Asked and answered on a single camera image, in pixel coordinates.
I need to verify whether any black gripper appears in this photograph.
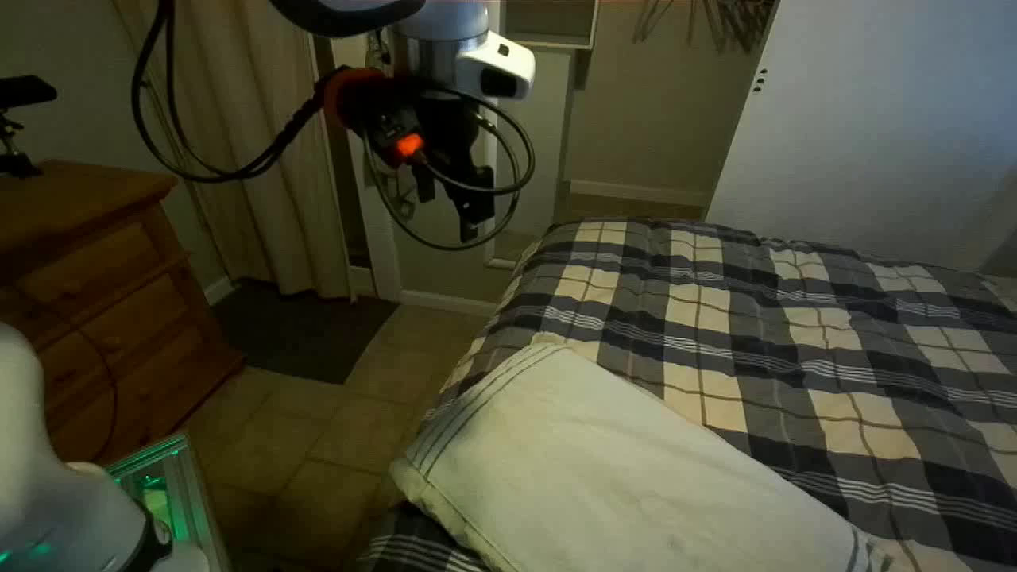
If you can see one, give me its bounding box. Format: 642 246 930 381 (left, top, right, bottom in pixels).
413 87 502 246

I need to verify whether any cream towel with blue stripes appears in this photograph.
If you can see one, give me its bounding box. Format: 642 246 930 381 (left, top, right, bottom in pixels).
387 341 916 572

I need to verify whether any dark floor mat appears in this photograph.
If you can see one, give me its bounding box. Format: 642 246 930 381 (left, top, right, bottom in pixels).
208 276 400 389

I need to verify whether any beige curtain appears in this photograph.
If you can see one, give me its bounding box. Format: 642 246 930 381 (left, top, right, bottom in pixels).
107 0 357 303

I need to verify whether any dark twig decoration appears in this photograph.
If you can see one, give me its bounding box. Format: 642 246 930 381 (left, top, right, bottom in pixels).
634 0 785 56

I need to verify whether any plaid bed comforter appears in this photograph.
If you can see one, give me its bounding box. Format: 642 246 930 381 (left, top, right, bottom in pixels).
353 215 1017 572

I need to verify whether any wooden dresser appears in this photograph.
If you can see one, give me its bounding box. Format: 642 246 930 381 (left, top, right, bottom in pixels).
0 160 248 472

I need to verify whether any green lit aluminium robot stand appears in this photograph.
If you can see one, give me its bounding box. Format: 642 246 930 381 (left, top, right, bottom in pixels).
103 429 234 572

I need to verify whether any white closet door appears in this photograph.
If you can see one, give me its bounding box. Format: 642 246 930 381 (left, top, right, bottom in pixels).
705 0 1017 273

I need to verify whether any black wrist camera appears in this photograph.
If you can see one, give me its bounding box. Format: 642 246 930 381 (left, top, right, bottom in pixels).
353 74 429 171

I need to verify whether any black camera on tripod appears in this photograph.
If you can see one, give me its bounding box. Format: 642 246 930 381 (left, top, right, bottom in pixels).
0 74 64 181

